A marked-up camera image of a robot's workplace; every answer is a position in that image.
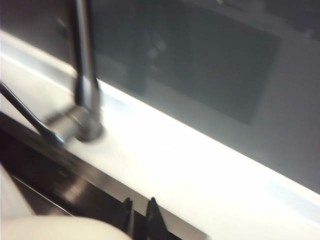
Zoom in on steel faucet lever handle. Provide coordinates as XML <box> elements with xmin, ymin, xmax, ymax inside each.
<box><xmin>0</xmin><ymin>80</ymin><xmax>85</xmax><ymax>146</ymax></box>

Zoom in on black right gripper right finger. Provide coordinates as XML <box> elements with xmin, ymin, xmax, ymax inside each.
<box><xmin>138</xmin><ymin>196</ymin><xmax>174</xmax><ymax>240</ymax></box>

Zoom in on black undermount sink basin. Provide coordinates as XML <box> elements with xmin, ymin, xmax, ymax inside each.
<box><xmin>0</xmin><ymin>111</ymin><xmax>210</xmax><ymax>240</ymax></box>

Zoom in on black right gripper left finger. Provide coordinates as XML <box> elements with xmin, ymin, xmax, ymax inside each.
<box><xmin>122</xmin><ymin>196</ymin><xmax>135</xmax><ymax>236</ymax></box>

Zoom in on white Starbucks ceramic mug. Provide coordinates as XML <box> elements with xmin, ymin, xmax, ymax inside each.
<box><xmin>0</xmin><ymin>169</ymin><xmax>134</xmax><ymax>240</ymax></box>

